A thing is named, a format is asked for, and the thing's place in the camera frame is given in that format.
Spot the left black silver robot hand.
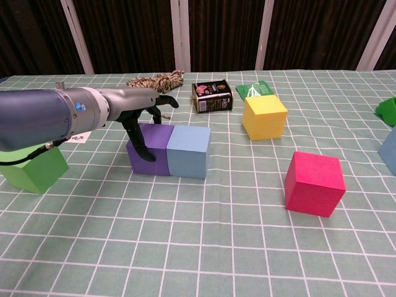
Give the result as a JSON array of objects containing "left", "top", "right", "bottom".
[{"left": 103, "top": 87, "right": 180, "bottom": 163}]

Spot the purple foam cube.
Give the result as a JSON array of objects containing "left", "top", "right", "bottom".
[{"left": 126, "top": 123, "right": 176, "bottom": 177}]

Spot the light blue foam cube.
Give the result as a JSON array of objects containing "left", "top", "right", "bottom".
[
  {"left": 377, "top": 125, "right": 396, "bottom": 177},
  {"left": 166, "top": 125, "right": 212, "bottom": 180}
]

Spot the yellow foam cube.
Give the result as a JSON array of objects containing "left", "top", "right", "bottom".
[{"left": 241, "top": 94, "right": 288, "bottom": 142}]

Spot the pink foam cube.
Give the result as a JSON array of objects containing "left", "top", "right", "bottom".
[{"left": 284, "top": 150, "right": 347, "bottom": 218}]

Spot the white postcard with red picture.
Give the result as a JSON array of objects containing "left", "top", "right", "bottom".
[{"left": 67, "top": 130, "right": 92, "bottom": 145}]

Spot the dark pleated curtain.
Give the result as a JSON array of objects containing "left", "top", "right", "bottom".
[{"left": 0, "top": 0, "right": 396, "bottom": 78}]

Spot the small black box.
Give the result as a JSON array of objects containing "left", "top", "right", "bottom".
[{"left": 191, "top": 79, "right": 235, "bottom": 114}]

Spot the green foil packet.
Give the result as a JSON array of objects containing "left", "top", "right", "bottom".
[{"left": 235, "top": 80, "right": 275, "bottom": 100}]

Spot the green foam cube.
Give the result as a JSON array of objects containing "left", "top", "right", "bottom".
[{"left": 0, "top": 145, "right": 69, "bottom": 195}]

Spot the green checkered tablecloth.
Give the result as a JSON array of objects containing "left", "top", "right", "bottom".
[{"left": 0, "top": 70, "right": 396, "bottom": 297}]

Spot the green plastic grid tray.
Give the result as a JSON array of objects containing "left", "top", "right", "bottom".
[{"left": 375, "top": 97, "right": 396, "bottom": 127}]

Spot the braided multicolour rope bundle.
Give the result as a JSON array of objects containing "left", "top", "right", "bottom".
[{"left": 126, "top": 69, "right": 185, "bottom": 120}]

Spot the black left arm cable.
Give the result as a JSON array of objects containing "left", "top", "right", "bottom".
[{"left": 0, "top": 137, "right": 68, "bottom": 167}]

